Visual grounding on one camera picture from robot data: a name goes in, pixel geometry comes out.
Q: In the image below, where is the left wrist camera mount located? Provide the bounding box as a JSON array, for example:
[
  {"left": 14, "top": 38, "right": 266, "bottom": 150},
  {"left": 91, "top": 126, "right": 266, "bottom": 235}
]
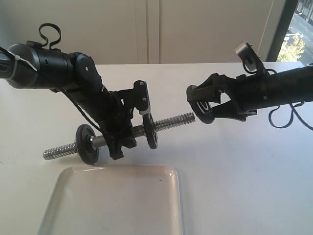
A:
[{"left": 117, "top": 80, "right": 151, "bottom": 116}]

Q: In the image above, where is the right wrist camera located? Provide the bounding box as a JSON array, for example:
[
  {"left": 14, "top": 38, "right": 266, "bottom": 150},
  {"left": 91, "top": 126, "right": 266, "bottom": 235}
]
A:
[{"left": 235, "top": 42, "right": 265, "bottom": 74}]

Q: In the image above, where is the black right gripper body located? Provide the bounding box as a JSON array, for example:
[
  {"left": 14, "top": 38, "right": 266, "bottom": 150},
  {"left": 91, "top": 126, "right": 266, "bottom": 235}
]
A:
[{"left": 225, "top": 73, "right": 269, "bottom": 118}]

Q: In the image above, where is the black weight plate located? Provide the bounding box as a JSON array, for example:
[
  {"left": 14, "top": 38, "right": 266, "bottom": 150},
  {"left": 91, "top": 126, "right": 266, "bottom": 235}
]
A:
[
  {"left": 75, "top": 124, "right": 99, "bottom": 165},
  {"left": 142, "top": 113, "right": 158, "bottom": 149},
  {"left": 186, "top": 85, "right": 215, "bottom": 124}
]

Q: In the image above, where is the chrome threaded dumbbell bar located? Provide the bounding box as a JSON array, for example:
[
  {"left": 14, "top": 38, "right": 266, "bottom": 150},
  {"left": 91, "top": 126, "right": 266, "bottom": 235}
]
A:
[{"left": 43, "top": 112, "right": 195, "bottom": 161}]

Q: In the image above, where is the white rectangular tray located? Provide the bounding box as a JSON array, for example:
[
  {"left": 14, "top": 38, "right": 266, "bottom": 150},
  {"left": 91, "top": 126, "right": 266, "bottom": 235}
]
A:
[{"left": 38, "top": 165, "right": 184, "bottom": 235}]

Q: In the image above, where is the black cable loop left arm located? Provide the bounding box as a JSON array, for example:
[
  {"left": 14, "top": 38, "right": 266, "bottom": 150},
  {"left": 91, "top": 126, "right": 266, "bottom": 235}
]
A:
[{"left": 38, "top": 23, "right": 62, "bottom": 49}]

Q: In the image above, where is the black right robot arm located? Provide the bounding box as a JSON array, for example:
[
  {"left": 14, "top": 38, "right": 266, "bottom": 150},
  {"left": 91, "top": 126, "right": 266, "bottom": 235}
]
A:
[{"left": 186, "top": 66, "right": 313, "bottom": 124}]

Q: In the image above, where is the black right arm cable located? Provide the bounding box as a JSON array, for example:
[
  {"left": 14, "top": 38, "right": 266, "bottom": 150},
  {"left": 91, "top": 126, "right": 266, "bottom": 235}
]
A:
[{"left": 268, "top": 101, "right": 313, "bottom": 130}]

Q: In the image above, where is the white zip tie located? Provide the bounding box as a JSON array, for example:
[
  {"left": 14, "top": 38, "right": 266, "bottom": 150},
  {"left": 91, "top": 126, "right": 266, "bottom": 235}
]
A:
[{"left": 0, "top": 47, "right": 38, "bottom": 79}]

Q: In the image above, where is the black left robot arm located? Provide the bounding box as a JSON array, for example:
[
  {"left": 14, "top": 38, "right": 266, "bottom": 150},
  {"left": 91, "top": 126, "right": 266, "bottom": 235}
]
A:
[{"left": 0, "top": 43, "right": 137, "bottom": 165}]

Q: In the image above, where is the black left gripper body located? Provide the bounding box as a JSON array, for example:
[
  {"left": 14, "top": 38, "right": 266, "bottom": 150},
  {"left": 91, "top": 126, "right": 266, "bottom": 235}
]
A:
[{"left": 99, "top": 103, "right": 135, "bottom": 144}]

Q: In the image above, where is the dark window frame post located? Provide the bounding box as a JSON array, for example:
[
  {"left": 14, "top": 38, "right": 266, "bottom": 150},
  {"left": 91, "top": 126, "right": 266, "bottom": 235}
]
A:
[{"left": 266, "top": 0, "right": 298, "bottom": 62}]

